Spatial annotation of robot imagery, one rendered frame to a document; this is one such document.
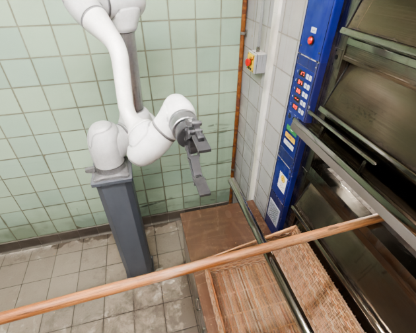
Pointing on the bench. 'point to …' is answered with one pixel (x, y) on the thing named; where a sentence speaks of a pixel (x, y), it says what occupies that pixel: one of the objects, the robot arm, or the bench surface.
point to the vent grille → (273, 212)
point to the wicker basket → (277, 293)
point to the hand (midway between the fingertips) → (204, 172)
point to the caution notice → (282, 182)
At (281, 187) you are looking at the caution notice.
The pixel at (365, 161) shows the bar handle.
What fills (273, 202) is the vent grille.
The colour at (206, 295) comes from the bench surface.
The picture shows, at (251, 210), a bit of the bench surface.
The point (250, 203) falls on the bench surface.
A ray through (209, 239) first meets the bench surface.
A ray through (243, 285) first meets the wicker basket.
